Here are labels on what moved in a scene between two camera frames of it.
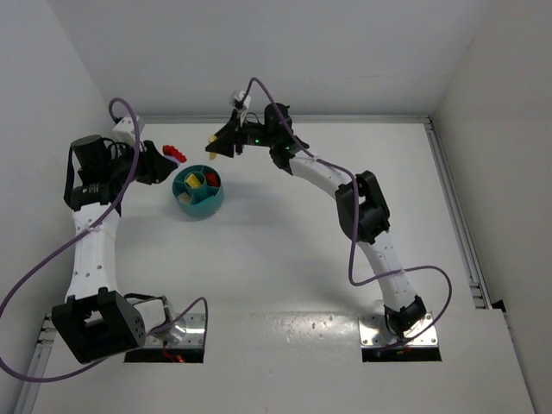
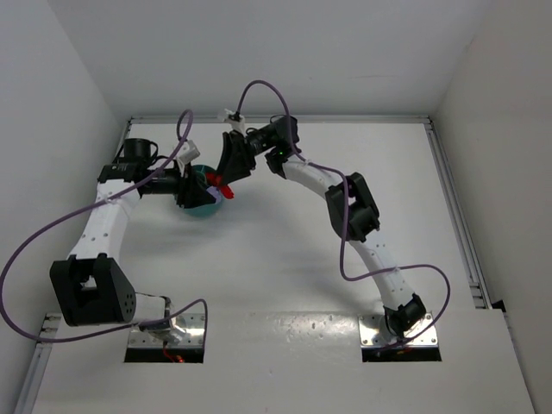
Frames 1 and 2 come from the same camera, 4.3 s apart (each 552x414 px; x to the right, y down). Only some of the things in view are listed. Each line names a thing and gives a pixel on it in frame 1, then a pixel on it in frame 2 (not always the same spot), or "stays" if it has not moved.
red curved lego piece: [170, 150] → [213, 178]
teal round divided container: [205, 199] stays
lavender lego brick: [173, 159] → [215, 192]
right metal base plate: [374, 333] stays
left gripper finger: [152, 166] → [192, 191]
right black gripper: [237, 139] → [237, 151]
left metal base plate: [190, 331] stays
